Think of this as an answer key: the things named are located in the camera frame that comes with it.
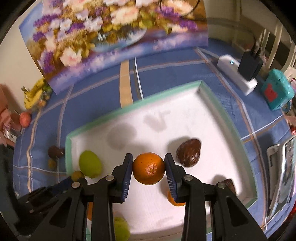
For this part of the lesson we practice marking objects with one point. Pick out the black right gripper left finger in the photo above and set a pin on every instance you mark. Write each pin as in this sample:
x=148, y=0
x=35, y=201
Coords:
x=67, y=220

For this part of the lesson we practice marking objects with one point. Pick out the floral painting canvas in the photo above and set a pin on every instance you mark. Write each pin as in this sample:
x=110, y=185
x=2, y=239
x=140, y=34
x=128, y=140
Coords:
x=70, y=40

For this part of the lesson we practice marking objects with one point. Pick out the dark brown wrinkled avocado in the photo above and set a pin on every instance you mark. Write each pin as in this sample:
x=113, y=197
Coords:
x=188, y=153

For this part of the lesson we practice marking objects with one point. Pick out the small brown kiwi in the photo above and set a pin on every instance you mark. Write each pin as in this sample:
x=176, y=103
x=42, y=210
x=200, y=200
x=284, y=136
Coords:
x=76, y=175

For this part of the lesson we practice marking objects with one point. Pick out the large brown wrinkled avocado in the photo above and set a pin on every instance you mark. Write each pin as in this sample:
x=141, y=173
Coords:
x=229, y=183

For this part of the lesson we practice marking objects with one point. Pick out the black power adapter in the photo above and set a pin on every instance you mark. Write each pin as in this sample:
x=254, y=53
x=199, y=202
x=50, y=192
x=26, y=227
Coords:
x=249, y=66

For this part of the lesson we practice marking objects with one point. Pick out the smartphone on stand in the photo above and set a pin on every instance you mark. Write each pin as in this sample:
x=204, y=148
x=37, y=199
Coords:
x=281, y=165

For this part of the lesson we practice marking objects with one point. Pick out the elongated dark brown avocado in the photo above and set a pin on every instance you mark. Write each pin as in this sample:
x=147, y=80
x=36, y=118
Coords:
x=55, y=152

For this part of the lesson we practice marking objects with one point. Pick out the small green apple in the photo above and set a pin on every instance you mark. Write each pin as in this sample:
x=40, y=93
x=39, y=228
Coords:
x=121, y=229

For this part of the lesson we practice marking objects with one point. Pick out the teal toy box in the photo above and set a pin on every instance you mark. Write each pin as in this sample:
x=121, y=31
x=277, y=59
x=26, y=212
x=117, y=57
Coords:
x=277, y=90

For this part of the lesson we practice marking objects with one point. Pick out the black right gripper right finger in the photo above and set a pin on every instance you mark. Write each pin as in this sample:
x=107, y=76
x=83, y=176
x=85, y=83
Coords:
x=230, y=220

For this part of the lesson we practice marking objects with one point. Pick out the white lattice chair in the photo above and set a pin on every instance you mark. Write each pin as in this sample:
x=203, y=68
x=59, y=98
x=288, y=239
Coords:
x=277, y=45

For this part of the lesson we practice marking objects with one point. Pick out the white tray green rim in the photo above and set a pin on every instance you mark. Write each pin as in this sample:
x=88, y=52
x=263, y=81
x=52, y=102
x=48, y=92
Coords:
x=159, y=124

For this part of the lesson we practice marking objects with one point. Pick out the pink flower bouquet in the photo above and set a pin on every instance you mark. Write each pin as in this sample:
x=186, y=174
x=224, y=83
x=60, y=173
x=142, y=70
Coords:
x=10, y=123

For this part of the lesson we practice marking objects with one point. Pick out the blue plaid tablecloth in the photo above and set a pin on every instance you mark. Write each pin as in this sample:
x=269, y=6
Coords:
x=98, y=94

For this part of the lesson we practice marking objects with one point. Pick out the yellow banana bunch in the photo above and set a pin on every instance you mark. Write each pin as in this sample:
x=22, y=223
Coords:
x=38, y=96

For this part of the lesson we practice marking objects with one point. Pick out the small tan round fruit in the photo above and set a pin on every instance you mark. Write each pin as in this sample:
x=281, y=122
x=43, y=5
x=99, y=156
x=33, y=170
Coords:
x=52, y=164

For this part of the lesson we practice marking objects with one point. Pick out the white power strip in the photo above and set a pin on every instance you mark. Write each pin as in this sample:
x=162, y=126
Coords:
x=229, y=65

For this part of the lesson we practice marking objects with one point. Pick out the red peach fruit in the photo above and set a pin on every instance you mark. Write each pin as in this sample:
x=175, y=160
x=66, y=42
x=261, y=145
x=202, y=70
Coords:
x=25, y=119

